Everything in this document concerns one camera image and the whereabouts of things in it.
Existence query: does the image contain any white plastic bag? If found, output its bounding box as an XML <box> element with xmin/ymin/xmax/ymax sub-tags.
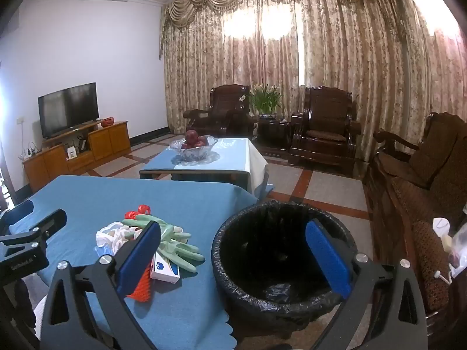
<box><xmin>432</xmin><ymin>217</ymin><xmax>467</xmax><ymax>286</ymax></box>

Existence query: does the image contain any flat screen television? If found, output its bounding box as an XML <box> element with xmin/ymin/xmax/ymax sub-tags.
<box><xmin>38</xmin><ymin>83</ymin><xmax>100</xmax><ymax>139</ymax></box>

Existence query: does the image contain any crumpled white tissue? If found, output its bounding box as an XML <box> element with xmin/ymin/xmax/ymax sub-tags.
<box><xmin>95</xmin><ymin>222</ymin><xmax>140</xmax><ymax>259</ymax></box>

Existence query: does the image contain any dark wooden armchair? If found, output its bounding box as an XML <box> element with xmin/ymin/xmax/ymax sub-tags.
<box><xmin>182</xmin><ymin>85</ymin><xmax>255</xmax><ymax>140</ymax></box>
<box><xmin>289</xmin><ymin>86</ymin><xmax>363</xmax><ymax>176</ymax></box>

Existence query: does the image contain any coffee table with blue cloth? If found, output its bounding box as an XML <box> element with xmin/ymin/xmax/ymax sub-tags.
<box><xmin>139</xmin><ymin>138</ymin><xmax>269</xmax><ymax>195</ymax></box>

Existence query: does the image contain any dark wooden side table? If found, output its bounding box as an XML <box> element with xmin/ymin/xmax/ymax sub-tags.
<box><xmin>253</xmin><ymin>116</ymin><xmax>293</xmax><ymax>151</ymax></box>

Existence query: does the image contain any white and blue box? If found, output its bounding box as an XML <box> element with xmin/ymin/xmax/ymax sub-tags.
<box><xmin>150</xmin><ymin>251</ymin><xmax>182</xmax><ymax>284</ymax></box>

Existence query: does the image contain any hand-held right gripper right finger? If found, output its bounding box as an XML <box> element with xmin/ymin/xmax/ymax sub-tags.
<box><xmin>306</xmin><ymin>219</ymin><xmax>428</xmax><ymax>350</ymax></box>

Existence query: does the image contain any power strip with cables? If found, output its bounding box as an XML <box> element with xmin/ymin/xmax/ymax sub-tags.
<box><xmin>19</xmin><ymin>145</ymin><xmax>50</xmax><ymax>160</ymax></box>

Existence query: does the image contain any wooden television cabinet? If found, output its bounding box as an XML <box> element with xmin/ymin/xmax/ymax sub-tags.
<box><xmin>22</xmin><ymin>120</ymin><xmax>132</xmax><ymax>193</ymax></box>

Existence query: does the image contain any blue tablecloth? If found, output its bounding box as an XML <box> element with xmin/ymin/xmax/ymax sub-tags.
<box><xmin>7</xmin><ymin>175</ymin><xmax>260</xmax><ymax>350</ymax></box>

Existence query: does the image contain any trash bin with black liner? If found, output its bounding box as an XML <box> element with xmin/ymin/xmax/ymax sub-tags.
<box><xmin>212</xmin><ymin>200</ymin><xmax>359</xmax><ymax>338</ymax></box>

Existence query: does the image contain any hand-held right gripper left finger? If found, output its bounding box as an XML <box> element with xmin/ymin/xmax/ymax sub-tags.
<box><xmin>40</xmin><ymin>222</ymin><xmax>161</xmax><ymax>350</ymax></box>

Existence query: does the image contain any green rubber glove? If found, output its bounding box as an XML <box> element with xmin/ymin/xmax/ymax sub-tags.
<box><xmin>157</xmin><ymin>239</ymin><xmax>205</xmax><ymax>273</ymax></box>
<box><xmin>122</xmin><ymin>214</ymin><xmax>193</xmax><ymax>244</ymax></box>

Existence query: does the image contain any dark wooden sofa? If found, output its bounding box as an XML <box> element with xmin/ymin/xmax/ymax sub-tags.
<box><xmin>365</xmin><ymin>112</ymin><xmax>467</xmax><ymax>323</ymax></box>

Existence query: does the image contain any patterned beige curtain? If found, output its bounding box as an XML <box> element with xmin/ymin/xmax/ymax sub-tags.
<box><xmin>160</xmin><ymin>0</ymin><xmax>467</xmax><ymax>170</ymax></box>

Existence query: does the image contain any potted green plant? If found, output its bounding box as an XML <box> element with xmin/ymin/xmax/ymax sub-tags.
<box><xmin>248</xmin><ymin>85</ymin><xmax>282</xmax><ymax>120</ymax></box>

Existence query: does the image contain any orange foam fruit net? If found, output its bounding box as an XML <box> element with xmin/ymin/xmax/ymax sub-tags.
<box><xmin>127</xmin><ymin>262</ymin><xmax>153</xmax><ymax>302</ymax></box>

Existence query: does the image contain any glass fruit bowl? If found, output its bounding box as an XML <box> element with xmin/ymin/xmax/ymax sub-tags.
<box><xmin>168</xmin><ymin>136</ymin><xmax>219</xmax><ymax>163</ymax></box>

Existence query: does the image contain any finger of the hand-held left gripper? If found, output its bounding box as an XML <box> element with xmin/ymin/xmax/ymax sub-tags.
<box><xmin>0</xmin><ymin>209</ymin><xmax>68</xmax><ymax>253</ymax></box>
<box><xmin>0</xmin><ymin>200</ymin><xmax>36</xmax><ymax>231</ymax></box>

